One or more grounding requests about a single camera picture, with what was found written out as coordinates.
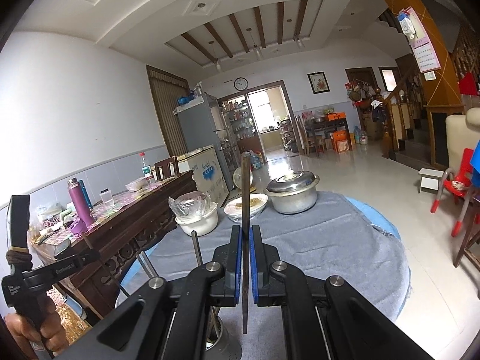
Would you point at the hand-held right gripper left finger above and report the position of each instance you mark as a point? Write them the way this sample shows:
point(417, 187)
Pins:
point(234, 266)

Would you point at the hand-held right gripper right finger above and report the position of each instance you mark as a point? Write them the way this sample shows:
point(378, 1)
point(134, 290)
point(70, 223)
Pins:
point(257, 266)

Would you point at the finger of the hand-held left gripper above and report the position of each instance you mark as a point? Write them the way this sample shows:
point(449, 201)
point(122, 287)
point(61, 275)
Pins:
point(75, 264)

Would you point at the dark chopsticks pair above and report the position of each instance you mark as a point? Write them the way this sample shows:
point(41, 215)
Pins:
point(108, 270)
point(246, 195)

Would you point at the dark metal chopstick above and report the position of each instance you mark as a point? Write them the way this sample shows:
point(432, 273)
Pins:
point(197, 249)
point(146, 266)

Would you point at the grey utensil holder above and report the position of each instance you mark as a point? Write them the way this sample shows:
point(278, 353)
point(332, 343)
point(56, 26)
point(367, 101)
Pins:
point(228, 345)

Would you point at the person's left hand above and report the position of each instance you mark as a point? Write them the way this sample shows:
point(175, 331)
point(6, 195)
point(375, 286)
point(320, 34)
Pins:
point(56, 322)

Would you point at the pile of small packets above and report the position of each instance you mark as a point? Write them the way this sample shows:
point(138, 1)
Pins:
point(50, 219)

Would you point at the purple thermos cup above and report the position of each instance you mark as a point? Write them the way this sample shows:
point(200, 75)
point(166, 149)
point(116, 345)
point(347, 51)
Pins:
point(78, 228)

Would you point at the white bowl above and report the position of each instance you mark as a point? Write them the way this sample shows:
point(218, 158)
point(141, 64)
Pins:
point(198, 225)

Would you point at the golden patterned cloth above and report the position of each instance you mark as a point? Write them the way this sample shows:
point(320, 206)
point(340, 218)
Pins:
point(80, 318)

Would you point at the carved wooden sideboard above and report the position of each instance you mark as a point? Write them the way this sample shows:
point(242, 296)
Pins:
point(123, 232)

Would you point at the covered bowl of food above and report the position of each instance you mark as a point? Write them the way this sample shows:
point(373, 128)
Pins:
point(258, 204)

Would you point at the purple thermos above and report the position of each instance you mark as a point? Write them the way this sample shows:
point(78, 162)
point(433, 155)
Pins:
point(80, 202)

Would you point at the blue bottle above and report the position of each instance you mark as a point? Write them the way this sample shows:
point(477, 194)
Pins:
point(87, 195)

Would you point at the floral table runner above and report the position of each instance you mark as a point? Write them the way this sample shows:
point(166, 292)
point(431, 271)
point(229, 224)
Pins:
point(120, 210)

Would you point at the metal pot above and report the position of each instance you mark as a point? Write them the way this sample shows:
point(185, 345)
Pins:
point(292, 202)

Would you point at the clear plastic cup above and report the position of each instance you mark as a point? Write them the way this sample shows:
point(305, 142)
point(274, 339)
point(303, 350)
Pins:
point(106, 198)

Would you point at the clear plastic bag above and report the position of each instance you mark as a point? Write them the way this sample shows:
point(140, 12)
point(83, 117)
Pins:
point(191, 204)

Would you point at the grey tablecloth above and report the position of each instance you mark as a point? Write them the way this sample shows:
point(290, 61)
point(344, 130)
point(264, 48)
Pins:
point(330, 240)

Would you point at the metal pot lid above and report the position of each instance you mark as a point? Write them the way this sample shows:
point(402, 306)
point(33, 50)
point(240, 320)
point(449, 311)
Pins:
point(296, 182)

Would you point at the white chest freezer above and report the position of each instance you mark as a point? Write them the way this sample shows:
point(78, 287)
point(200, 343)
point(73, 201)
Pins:
point(204, 174)

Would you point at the small bowl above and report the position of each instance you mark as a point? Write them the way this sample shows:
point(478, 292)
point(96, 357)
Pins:
point(136, 185)

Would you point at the blue water jug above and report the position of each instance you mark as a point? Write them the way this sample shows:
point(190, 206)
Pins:
point(256, 161)

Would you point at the red-capped water bottle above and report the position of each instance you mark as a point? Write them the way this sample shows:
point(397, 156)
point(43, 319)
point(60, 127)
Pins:
point(146, 170)

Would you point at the dark wooden chair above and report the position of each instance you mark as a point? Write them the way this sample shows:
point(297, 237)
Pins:
point(166, 167)

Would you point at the blue table cover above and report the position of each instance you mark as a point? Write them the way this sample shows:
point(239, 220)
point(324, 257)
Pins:
point(386, 225)

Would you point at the glass display cabinet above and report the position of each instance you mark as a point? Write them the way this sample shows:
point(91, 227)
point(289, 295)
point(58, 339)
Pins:
point(240, 123)

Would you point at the grey refrigerator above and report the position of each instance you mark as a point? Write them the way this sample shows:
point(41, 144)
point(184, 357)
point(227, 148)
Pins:
point(198, 127)

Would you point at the orange crate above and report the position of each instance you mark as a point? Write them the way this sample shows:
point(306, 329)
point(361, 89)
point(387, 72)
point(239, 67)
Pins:
point(341, 141)

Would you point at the cluttered wooden table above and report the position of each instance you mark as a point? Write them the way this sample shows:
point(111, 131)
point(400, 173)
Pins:
point(322, 125)

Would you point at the clear water jug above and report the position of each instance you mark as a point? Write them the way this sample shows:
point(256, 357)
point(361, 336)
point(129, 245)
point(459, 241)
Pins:
point(359, 135)

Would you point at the brown curtain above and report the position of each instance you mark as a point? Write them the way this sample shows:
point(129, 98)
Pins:
point(167, 108)

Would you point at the framed picture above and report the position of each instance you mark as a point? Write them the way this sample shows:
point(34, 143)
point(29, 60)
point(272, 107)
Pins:
point(318, 82)

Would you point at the white step stool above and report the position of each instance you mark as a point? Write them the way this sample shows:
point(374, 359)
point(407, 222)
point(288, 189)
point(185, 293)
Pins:
point(431, 180)

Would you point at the wooden staircase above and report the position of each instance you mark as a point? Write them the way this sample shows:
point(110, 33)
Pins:
point(408, 120)

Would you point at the brown wooden chair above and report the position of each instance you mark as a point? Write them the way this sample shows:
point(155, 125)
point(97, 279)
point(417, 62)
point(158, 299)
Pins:
point(468, 247)

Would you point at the red plastic chair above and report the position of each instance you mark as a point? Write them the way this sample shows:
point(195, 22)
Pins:
point(459, 183)

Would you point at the cream armchair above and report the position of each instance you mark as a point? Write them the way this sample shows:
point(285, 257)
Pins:
point(459, 135)

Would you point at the blue cloth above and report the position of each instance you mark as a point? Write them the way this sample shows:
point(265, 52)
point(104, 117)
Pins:
point(476, 161)

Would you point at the round wall clock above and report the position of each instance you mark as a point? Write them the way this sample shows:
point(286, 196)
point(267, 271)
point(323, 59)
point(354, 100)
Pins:
point(241, 83)

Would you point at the pink wall calendar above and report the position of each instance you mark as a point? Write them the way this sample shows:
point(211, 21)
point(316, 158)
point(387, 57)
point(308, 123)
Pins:
point(423, 48)

